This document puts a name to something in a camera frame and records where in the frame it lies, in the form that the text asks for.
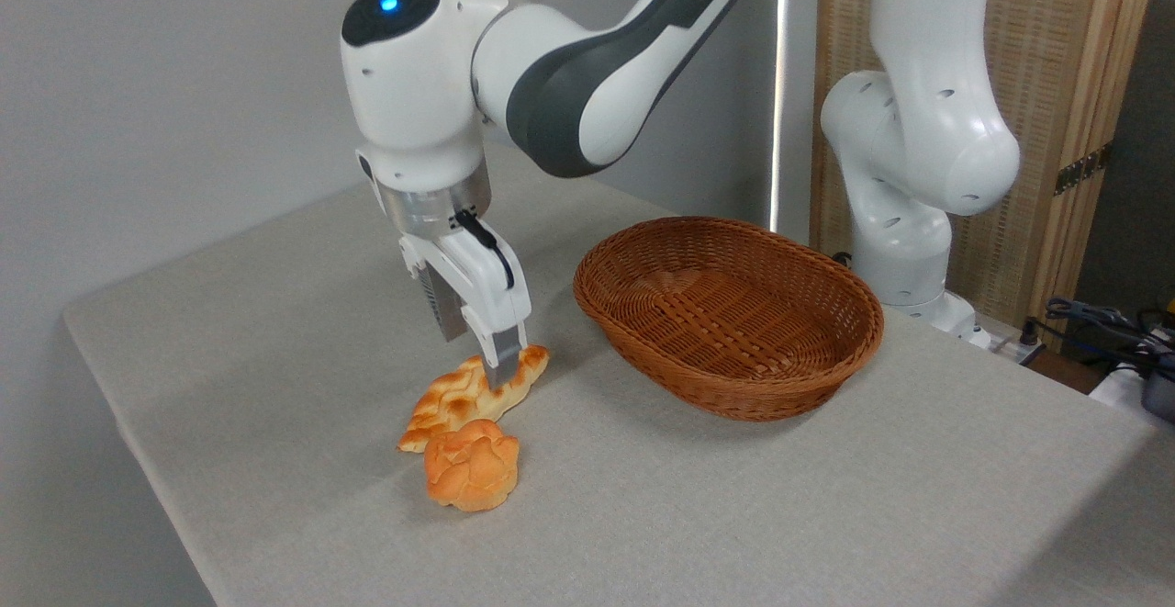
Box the round knotted bread roll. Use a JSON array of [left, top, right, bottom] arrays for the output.
[[423, 419, 520, 512]]

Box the white vertical pole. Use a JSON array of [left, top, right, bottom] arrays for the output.
[[769, 0, 792, 233]]

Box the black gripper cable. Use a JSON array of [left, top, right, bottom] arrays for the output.
[[452, 209, 517, 292]]

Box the brown oval wicker basket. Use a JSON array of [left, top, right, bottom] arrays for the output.
[[573, 216, 886, 422]]

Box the long braided bread loaf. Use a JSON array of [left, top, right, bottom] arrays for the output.
[[397, 343, 552, 454]]

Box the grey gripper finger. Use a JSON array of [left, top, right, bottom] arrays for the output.
[[477, 326, 526, 393], [402, 253, 472, 343]]

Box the metal screen hinge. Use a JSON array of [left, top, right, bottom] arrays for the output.
[[1054, 142, 1113, 197]]

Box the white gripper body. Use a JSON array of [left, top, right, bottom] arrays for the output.
[[397, 230, 532, 356]]

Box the grey tablecloth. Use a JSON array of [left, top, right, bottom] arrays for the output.
[[62, 143, 1175, 607]]

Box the blue grey cable bundle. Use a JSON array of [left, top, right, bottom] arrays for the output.
[[1042, 297, 1175, 380]]

